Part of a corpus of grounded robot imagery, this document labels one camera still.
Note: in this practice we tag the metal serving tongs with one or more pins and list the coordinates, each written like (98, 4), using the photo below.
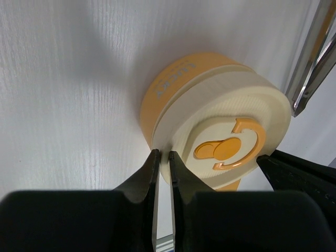
(316, 59)

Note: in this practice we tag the cream round bowl lid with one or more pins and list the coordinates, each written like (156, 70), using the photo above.
(263, 115)

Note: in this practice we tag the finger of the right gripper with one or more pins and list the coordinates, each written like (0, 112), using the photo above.
(287, 172)

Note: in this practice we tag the round yellow lunch bowl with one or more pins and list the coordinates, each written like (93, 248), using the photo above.
(168, 86)

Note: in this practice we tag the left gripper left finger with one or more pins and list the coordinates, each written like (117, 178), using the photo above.
(121, 219)

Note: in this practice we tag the aluminium front rail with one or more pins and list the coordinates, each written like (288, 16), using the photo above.
(165, 244)

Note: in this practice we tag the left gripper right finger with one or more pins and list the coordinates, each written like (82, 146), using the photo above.
(207, 220)

